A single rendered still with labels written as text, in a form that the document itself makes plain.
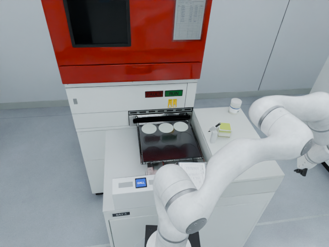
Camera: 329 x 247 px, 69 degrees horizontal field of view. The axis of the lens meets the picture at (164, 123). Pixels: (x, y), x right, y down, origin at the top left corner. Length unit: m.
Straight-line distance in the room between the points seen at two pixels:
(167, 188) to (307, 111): 0.50
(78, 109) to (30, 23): 1.62
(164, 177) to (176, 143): 0.74
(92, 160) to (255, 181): 1.20
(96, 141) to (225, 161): 1.23
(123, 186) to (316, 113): 0.87
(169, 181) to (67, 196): 1.76
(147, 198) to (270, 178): 0.66
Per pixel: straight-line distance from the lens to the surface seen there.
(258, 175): 1.38
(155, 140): 1.52
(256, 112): 0.83
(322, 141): 1.08
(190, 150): 1.48
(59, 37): 1.37
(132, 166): 1.48
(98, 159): 1.95
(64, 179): 2.58
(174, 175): 0.78
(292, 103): 0.87
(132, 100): 1.58
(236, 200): 1.48
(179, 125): 1.64
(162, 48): 1.37
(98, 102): 1.59
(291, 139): 0.76
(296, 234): 2.48
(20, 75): 3.38
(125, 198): 1.24
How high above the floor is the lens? 1.96
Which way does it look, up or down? 40 degrees down
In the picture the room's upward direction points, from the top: 4 degrees clockwise
